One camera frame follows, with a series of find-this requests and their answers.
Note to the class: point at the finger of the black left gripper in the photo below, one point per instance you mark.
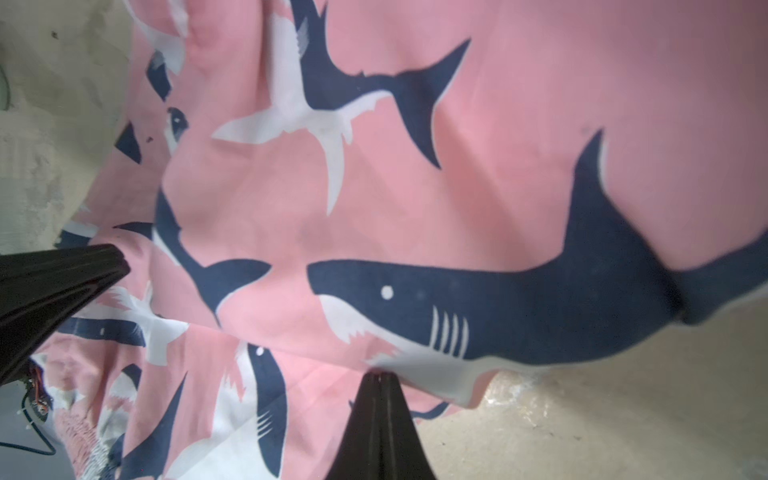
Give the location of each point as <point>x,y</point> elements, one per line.
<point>40,290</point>

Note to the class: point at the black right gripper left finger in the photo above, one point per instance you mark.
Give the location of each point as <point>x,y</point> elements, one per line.
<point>358,456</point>

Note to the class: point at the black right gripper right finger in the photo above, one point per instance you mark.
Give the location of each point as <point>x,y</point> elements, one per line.
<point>401,453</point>

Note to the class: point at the pink shark print shorts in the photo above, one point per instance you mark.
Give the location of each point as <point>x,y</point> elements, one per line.
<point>305,190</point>

